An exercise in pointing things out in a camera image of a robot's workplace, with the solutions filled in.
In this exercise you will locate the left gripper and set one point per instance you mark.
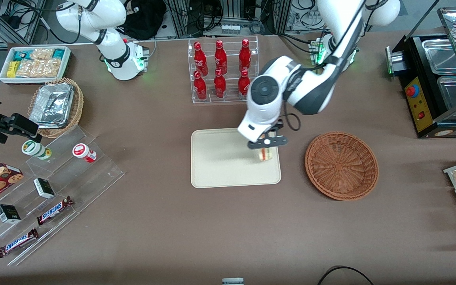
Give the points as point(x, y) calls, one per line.
point(279, 124)

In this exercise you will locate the triangular sandwich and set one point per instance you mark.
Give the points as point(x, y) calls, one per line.
point(265, 155)

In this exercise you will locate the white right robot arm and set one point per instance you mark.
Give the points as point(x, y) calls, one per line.
point(113, 51)

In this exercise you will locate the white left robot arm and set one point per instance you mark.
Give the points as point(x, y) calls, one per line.
point(311, 91)

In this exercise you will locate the beige plastic tray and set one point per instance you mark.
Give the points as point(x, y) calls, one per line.
point(220, 162)

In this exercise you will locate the light wicker basket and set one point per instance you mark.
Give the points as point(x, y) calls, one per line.
point(76, 107)

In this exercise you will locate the brown wicker basket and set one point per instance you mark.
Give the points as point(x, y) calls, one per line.
point(341, 166)

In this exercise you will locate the green capped white bottle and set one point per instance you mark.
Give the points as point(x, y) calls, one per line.
point(34, 149)

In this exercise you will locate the aluminium foil container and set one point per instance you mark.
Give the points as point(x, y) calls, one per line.
point(52, 105)

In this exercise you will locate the white snack bin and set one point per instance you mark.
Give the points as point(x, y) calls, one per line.
point(4, 77)

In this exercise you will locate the yellow snack pack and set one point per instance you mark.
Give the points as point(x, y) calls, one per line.
point(12, 69)

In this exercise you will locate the large clear cracker bag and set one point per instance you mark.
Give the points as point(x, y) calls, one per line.
point(40, 68)

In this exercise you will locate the clear acrylic bottle rack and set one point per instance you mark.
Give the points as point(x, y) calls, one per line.
point(230, 99)

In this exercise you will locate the red capped white bottle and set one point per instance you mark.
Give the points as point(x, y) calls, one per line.
point(83, 152)

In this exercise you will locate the small black carton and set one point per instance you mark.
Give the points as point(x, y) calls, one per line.
point(8, 213)
point(44, 188)

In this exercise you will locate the red cola bottle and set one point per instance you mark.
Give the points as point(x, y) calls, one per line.
point(245, 55)
point(200, 88)
point(220, 57)
point(219, 86)
point(243, 83)
point(200, 59)

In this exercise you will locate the teal snack pack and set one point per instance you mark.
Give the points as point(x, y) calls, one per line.
point(21, 56)

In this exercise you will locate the small clear cracker bag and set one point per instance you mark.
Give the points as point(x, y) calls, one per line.
point(42, 54)

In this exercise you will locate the clear acrylic stepped stand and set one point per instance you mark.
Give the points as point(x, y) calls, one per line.
point(93, 178)

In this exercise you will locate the Snickers chocolate bar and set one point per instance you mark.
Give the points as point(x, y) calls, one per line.
point(54, 210)
point(17, 242)

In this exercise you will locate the white power strip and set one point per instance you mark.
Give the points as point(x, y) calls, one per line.
point(230, 29)

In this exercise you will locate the black bag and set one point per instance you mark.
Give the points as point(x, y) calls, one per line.
point(145, 19)

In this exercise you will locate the black food warmer machine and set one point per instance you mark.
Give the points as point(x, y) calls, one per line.
point(422, 103)

